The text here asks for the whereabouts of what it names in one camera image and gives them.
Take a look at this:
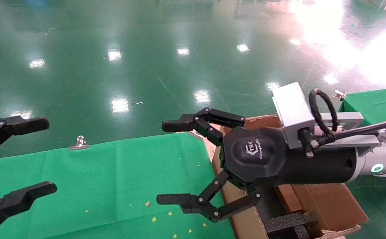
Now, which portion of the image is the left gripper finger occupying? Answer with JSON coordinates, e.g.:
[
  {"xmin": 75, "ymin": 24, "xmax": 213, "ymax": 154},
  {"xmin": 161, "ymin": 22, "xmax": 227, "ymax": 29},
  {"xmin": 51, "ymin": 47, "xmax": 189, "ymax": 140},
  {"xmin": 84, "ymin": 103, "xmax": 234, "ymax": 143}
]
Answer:
[
  {"xmin": 0, "ymin": 182, "xmax": 58, "ymax": 237},
  {"xmin": 0, "ymin": 116, "xmax": 50, "ymax": 160}
]

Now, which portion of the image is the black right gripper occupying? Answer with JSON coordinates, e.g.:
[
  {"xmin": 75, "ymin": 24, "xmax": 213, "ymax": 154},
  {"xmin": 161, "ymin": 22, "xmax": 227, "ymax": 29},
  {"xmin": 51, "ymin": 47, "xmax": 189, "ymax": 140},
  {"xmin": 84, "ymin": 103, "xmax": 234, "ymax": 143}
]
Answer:
[{"xmin": 156, "ymin": 107, "xmax": 361, "ymax": 223}]

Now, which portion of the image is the small brown cardboard box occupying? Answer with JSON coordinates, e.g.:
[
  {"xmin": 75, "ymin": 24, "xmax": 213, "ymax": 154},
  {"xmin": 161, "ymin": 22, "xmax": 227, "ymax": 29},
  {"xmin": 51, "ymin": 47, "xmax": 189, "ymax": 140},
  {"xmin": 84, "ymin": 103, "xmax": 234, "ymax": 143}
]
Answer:
[{"xmin": 276, "ymin": 184, "xmax": 324, "ymax": 214}]

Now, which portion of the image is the large open cardboard carton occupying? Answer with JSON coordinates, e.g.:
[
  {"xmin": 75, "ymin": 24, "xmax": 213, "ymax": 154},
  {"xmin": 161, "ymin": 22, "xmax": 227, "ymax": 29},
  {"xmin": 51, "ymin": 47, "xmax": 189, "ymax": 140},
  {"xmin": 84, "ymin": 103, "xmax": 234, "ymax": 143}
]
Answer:
[{"xmin": 211, "ymin": 115, "xmax": 369, "ymax": 239}]

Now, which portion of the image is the light plywood board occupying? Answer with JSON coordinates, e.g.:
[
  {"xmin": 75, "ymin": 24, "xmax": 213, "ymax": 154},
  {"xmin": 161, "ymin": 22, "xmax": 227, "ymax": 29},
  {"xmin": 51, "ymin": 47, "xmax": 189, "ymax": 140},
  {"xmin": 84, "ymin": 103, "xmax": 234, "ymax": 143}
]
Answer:
[{"xmin": 188, "ymin": 124, "xmax": 226, "ymax": 163}]

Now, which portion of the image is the black foam insert block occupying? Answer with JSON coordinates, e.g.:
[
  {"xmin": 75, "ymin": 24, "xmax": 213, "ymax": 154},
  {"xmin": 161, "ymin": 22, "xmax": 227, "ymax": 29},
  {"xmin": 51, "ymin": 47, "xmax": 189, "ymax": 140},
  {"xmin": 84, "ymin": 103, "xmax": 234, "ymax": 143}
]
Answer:
[{"xmin": 264, "ymin": 212, "xmax": 319, "ymax": 239}]

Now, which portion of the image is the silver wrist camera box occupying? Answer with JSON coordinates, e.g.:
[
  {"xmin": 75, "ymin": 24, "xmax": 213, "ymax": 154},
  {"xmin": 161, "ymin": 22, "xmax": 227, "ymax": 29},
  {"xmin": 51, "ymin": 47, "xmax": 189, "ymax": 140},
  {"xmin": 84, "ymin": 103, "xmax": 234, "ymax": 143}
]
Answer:
[{"xmin": 272, "ymin": 82, "xmax": 315, "ymax": 150}]

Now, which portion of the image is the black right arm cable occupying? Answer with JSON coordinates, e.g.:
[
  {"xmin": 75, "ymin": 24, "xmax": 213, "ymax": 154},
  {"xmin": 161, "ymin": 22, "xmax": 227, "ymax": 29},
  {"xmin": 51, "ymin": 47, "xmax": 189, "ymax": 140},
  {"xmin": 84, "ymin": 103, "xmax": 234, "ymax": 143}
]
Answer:
[{"xmin": 297, "ymin": 88, "xmax": 386, "ymax": 158}]

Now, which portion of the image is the silver camera mount bracket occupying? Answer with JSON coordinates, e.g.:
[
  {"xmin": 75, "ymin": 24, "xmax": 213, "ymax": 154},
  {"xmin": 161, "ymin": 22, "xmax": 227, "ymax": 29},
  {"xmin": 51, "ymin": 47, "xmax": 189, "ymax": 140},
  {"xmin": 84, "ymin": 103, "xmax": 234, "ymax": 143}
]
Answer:
[{"xmin": 314, "ymin": 112, "xmax": 386, "ymax": 156}]

